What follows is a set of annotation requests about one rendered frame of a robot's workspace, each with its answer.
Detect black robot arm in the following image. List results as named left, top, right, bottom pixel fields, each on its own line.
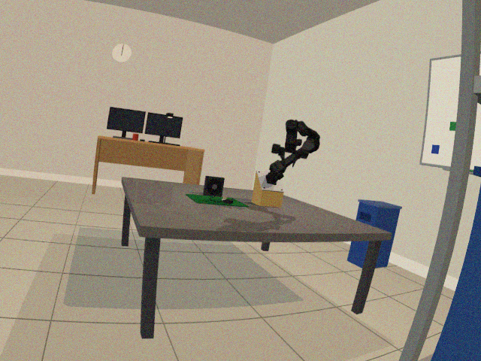
left=266, top=120, right=320, bottom=185

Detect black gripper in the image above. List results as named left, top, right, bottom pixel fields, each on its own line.
left=271, top=144, right=309, bottom=167

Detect green circuit board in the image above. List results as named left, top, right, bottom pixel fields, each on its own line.
left=186, top=194, right=249, bottom=207

